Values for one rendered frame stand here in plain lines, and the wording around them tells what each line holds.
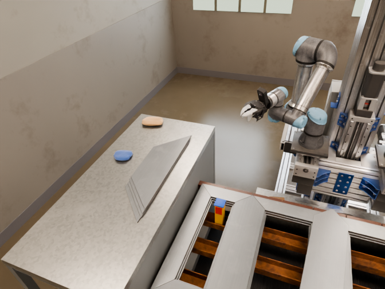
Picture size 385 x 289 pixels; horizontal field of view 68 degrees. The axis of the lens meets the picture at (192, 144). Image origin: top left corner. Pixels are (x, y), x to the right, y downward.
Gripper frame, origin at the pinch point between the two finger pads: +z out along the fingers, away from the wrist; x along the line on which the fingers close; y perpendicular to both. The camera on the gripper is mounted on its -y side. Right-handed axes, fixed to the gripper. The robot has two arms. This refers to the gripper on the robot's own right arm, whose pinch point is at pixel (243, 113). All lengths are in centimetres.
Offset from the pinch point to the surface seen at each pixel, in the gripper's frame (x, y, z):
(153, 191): 17, 41, 45
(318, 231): -55, 54, -12
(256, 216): -25, 58, 3
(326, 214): -52, 54, -26
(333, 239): -62, 53, -13
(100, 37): 240, 56, -48
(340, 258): -70, 52, -5
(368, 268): -83, 63, -20
